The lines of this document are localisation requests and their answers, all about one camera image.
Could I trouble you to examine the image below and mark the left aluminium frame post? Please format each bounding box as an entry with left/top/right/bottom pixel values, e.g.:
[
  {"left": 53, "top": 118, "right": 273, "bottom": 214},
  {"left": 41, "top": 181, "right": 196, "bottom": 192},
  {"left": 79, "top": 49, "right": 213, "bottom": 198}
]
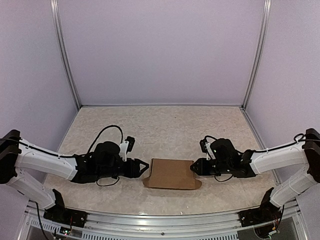
[{"left": 50, "top": 0, "right": 82, "bottom": 111}]

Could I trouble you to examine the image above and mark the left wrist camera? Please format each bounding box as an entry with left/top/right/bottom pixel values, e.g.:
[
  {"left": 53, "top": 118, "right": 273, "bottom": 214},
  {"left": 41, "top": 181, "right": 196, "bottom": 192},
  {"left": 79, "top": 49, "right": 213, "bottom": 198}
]
[{"left": 119, "top": 136, "right": 135, "bottom": 162}]

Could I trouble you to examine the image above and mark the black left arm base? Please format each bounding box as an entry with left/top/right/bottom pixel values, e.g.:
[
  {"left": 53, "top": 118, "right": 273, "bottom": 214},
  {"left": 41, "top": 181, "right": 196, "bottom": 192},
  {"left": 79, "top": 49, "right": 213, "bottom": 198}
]
[{"left": 43, "top": 189, "right": 88, "bottom": 228}]

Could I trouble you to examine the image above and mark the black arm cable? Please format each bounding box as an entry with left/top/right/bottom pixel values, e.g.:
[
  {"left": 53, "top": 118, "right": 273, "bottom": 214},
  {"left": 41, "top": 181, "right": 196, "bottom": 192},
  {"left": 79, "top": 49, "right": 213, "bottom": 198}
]
[
  {"left": 87, "top": 125, "right": 125, "bottom": 187},
  {"left": 203, "top": 133, "right": 320, "bottom": 183}
]

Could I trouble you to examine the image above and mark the aluminium frame post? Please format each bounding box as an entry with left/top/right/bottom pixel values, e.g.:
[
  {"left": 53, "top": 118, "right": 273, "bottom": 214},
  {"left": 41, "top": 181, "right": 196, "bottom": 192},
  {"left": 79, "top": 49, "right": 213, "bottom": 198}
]
[
  {"left": 241, "top": 0, "right": 272, "bottom": 112},
  {"left": 50, "top": 0, "right": 82, "bottom": 111}
]

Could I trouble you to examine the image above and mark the aluminium front rail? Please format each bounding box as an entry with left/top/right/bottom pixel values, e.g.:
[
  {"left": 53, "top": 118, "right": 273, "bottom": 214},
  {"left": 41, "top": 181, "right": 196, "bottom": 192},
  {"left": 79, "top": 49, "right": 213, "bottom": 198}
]
[{"left": 17, "top": 200, "right": 309, "bottom": 240}]

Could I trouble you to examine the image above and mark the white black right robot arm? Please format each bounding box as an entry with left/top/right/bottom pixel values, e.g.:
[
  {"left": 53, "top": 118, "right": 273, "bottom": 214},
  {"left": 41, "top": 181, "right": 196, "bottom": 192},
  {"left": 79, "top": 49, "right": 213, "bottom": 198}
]
[{"left": 190, "top": 128, "right": 320, "bottom": 222}]

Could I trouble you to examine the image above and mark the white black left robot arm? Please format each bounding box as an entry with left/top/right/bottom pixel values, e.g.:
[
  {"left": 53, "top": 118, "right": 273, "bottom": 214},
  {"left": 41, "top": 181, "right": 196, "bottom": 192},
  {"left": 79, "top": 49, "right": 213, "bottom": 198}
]
[{"left": 0, "top": 129, "right": 149, "bottom": 223}]

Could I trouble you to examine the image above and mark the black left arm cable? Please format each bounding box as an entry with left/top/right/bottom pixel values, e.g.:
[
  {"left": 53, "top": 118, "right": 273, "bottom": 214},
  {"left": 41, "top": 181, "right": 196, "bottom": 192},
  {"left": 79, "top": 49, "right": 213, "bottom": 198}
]
[{"left": 87, "top": 125, "right": 125, "bottom": 187}]

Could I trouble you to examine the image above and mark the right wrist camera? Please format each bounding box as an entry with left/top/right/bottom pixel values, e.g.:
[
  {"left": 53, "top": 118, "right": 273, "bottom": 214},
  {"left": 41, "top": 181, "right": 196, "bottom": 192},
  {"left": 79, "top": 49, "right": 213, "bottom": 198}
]
[{"left": 199, "top": 139, "right": 213, "bottom": 160}]

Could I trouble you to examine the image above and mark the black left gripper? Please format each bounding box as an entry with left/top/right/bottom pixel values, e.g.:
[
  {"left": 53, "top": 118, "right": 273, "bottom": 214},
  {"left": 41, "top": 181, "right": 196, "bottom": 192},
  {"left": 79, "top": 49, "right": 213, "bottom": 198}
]
[{"left": 97, "top": 157, "right": 149, "bottom": 179}]

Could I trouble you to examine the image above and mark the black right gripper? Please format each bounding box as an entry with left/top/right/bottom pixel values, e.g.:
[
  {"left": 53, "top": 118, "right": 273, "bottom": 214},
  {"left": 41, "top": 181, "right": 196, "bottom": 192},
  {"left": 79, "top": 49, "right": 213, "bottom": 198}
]
[{"left": 190, "top": 157, "right": 232, "bottom": 176}]

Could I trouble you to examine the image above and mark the right aluminium frame post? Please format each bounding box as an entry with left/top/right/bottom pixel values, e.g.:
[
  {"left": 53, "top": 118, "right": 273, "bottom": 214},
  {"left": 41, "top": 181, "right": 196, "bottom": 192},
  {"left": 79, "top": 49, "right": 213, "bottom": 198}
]
[{"left": 241, "top": 0, "right": 272, "bottom": 112}]

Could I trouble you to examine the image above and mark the brown cardboard box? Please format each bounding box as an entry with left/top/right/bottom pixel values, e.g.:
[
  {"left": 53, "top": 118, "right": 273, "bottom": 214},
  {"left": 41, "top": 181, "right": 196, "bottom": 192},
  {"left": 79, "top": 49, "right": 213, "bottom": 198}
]
[{"left": 142, "top": 158, "right": 202, "bottom": 190}]

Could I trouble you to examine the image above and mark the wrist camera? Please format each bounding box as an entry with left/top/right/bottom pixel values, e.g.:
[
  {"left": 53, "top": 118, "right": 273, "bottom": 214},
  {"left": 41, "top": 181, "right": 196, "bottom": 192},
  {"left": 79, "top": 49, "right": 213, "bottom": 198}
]
[
  {"left": 199, "top": 139, "right": 213, "bottom": 160},
  {"left": 119, "top": 136, "right": 135, "bottom": 162}
]

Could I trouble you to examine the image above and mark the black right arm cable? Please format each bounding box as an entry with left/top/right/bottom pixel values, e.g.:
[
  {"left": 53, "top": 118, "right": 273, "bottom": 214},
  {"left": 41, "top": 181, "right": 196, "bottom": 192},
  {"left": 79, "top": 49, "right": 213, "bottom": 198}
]
[{"left": 203, "top": 133, "right": 320, "bottom": 183}]

